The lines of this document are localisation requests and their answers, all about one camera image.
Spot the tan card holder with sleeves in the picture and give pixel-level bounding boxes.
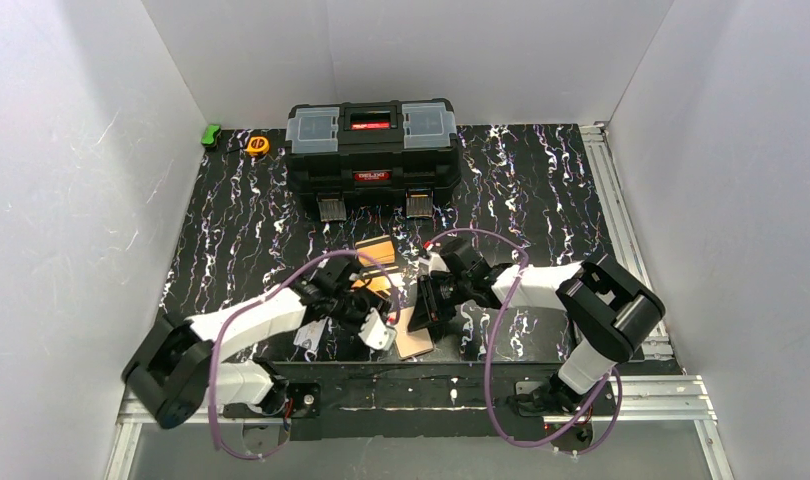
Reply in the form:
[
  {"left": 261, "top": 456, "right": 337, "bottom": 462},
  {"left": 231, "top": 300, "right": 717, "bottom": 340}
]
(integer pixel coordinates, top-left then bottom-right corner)
[{"left": 395, "top": 307, "right": 435, "bottom": 360}]

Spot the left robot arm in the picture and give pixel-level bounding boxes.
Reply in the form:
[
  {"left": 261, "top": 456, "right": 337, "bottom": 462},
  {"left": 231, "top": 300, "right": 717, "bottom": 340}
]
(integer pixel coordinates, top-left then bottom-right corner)
[{"left": 121, "top": 250, "right": 396, "bottom": 429}]

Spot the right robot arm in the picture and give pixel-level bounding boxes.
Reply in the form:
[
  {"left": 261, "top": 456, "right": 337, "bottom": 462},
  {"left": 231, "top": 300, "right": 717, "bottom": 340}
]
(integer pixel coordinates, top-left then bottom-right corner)
[{"left": 408, "top": 238, "right": 666, "bottom": 402}]

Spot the gold card stack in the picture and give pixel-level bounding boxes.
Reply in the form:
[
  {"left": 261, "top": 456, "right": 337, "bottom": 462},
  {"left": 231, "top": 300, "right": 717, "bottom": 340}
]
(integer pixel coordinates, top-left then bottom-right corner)
[{"left": 355, "top": 235, "right": 396, "bottom": 265}]

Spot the black toolbox with clear lids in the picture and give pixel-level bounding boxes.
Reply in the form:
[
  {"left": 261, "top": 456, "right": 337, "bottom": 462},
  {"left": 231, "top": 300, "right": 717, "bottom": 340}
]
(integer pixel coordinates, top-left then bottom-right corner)
[{"left": 284, "top": 98, "right": 463, "bottom": 222}]

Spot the yellow tape measure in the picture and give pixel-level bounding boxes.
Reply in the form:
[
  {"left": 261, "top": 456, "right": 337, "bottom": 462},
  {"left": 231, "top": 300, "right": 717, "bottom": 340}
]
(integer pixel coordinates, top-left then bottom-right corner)
[{"left": 245, "top": 136, "right": 270, "bottom": 157}]

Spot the green plastic object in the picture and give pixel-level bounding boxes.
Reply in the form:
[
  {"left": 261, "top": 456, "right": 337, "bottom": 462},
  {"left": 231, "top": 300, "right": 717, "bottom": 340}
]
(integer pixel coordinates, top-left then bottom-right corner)
[{"left": 200, "top": 124, "right": 222, "bottom": 149}]

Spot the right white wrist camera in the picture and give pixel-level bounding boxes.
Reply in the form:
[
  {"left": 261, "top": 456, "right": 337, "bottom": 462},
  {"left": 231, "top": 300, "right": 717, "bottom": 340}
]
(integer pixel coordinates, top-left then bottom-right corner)
[{"left": 419, "top": 251, "right": 449, "bottom": 274}]

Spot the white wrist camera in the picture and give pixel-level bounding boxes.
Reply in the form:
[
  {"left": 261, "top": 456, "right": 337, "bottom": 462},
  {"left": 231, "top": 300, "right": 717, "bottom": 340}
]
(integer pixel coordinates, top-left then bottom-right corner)
[
  {"left": 419, "top": 251, "right": 449, "bottom": 274},
  {"left": 358, "top": 308, "right": 397, "bottom": 351}
]

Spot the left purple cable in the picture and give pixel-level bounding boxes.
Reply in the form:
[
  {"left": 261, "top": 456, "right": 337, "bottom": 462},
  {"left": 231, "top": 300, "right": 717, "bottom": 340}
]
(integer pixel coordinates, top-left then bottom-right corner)
[{"left": 207, "top": 248, "right": 401, "bottom": 462}]

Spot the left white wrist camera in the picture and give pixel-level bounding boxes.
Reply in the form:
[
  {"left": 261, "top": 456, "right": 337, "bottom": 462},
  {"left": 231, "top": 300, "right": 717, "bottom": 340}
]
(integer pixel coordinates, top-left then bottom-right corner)
[{"left": 358, "top": 308, "right": 397, "bottom": 351}]

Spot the white aluminium table rail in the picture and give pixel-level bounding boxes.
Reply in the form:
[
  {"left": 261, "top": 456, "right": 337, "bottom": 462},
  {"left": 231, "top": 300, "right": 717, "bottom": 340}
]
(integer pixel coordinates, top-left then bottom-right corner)
[{"left": 579, "top": 122, "right": 671, "bottom": 346}]

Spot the front aluminium rail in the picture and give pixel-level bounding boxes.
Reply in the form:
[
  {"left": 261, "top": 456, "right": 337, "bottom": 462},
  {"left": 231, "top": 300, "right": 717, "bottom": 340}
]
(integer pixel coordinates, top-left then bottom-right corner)
[{"left": 106, "top": 364, "right": 733, "bottom": 479}]

